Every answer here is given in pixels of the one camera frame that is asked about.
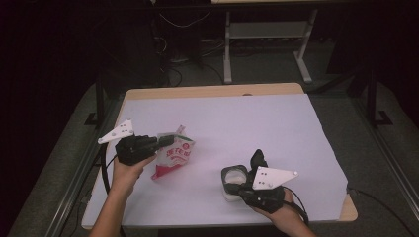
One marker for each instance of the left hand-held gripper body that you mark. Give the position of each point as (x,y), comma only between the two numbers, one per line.
(135,149)

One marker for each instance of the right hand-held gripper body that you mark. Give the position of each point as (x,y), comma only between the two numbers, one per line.
(267,199)

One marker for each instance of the red and white salt bag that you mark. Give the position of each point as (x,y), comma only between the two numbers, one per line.
(176,156)

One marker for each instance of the clear jar with black lid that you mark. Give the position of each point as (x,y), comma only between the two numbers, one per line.
(258,160)

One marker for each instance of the person's right hand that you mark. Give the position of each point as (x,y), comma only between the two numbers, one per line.
(286,215)

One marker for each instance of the person's left hand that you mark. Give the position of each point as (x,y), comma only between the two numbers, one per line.
(125,177)

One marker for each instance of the white table cover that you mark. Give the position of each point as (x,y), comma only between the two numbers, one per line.
(230,131)

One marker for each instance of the black metal stand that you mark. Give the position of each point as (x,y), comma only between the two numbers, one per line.
(372,98)
(100,98)

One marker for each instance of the aluminium rail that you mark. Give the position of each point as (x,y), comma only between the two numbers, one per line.
(74,191)
(395,168)

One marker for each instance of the white metal desk frame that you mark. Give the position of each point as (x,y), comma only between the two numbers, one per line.
(227,49)

